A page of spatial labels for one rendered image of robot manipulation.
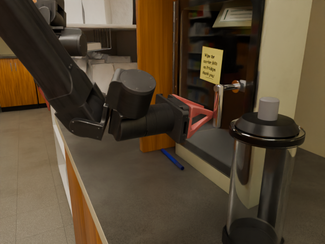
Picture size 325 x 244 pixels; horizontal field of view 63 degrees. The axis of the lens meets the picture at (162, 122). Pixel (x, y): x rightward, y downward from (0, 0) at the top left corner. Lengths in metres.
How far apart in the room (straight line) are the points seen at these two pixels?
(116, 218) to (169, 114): 0.25
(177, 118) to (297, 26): 0.29
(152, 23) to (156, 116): 0.39
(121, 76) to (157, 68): 0.41
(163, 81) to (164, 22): 0.17
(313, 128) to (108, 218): 0.72
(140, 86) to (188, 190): 0.35
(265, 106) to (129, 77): 0.21
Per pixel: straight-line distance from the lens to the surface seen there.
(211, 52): 0.63
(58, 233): 2.13
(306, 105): 1.02
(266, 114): 0.42
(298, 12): 0.59
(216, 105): 0.54
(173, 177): 0.73
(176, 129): 0.49
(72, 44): 0.76
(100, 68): 1.72
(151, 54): 0.81
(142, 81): 0.42
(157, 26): 0.82
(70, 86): 0.43
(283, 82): 0.59
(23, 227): 2.28
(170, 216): 0.59
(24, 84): 5.44
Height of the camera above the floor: 1.30
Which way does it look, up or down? 18 degrees down
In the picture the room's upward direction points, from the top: straight up
